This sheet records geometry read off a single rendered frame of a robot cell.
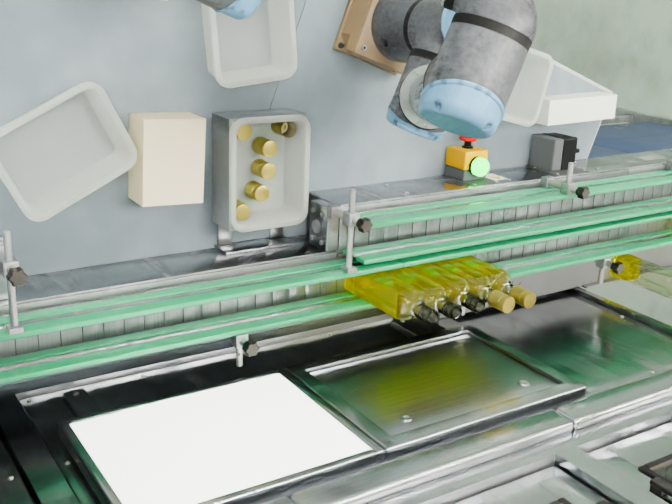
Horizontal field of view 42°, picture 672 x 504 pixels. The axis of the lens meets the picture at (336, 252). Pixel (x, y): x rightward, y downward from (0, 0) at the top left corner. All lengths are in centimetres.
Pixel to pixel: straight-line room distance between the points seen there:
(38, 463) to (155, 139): 59
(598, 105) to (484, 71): 113
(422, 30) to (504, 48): 47
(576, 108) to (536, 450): 100
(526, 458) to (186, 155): 81
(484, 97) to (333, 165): 74
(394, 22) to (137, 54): 49
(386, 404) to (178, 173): 57
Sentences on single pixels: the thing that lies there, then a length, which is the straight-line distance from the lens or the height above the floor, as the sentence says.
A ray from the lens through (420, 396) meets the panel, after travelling 162.
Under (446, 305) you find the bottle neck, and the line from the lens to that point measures 168.
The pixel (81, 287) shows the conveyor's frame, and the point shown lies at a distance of 160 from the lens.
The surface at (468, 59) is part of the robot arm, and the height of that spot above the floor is 139.
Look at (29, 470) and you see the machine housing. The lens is 148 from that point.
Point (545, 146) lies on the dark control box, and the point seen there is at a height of 81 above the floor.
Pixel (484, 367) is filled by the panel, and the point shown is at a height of 116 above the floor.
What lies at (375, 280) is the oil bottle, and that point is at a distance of 173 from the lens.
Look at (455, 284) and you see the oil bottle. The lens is 174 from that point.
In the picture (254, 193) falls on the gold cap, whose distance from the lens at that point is 173.
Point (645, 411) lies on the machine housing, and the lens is 175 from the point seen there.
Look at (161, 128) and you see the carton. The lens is 161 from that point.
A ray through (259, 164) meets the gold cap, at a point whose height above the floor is 80.
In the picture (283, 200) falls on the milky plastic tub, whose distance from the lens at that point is 182.
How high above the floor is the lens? 230
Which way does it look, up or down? 52 degrees down
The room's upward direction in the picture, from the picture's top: 118 degrees clockwise
